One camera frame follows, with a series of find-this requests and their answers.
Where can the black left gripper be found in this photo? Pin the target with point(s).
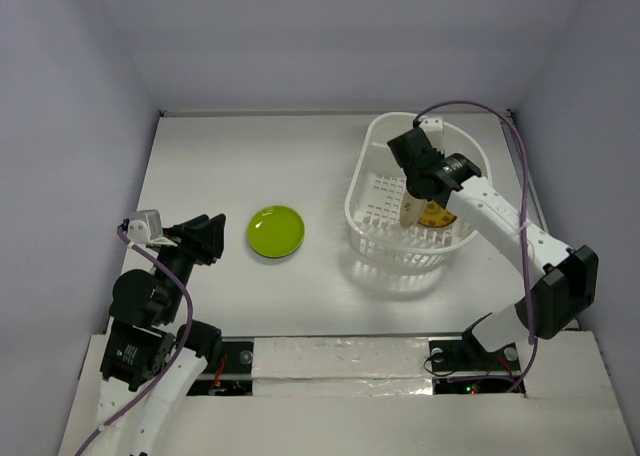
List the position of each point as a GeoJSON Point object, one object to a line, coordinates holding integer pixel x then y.
{"type": "Point", "coordinates": [202, 236]}

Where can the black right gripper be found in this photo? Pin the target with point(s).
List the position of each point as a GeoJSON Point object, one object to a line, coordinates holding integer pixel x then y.
{"type": "Point", "coordinates": [425, 187]}

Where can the beige plate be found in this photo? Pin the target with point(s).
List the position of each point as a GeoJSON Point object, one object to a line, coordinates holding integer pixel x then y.
{"type": "Point", "coordinates": [411, 210]}

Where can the yellow brown-rimmed plate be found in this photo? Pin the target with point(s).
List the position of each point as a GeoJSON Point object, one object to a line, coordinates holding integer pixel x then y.
{"type": "Point", "coordinates": [435, 216]}

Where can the lime green plate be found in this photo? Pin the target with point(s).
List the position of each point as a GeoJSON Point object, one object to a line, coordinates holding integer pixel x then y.
{"type": "Point", "coordinates": [276, 231]}

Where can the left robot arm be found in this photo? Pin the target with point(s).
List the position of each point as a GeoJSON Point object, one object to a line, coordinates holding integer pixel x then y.
{"type": "Point", "coordinates": [155, 348]}

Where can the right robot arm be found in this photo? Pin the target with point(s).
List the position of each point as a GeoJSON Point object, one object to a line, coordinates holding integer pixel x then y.
{"type": "Point", "coordinates": [559, 281]}

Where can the white plastic dish rack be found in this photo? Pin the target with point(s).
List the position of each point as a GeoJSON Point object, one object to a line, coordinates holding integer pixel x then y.
{"type": "Point", "coordinates": [373, 205]}

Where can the silver foil covered bar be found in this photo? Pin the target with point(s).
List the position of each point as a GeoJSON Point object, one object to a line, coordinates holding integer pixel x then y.
{"type": "Point", "coordinates": [340, 367]}

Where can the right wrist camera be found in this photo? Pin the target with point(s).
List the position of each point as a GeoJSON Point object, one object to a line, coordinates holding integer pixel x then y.
{"type": "Point", "coordinates": [433, 129]}

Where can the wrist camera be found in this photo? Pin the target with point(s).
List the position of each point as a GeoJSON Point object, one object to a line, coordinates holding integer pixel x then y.
{"type": "Point", "coordinates": [144, 227]}
{"type": "Point", "coordinates": [433, 129]}

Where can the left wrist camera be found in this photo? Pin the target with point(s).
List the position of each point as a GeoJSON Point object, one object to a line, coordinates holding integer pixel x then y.
{"type": "Point", "coordinates": [144, 227]}

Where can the aluminium rail right edge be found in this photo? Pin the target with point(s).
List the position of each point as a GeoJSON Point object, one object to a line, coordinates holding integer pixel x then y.
{"type": "Point", "coordinates": [534, 209]}

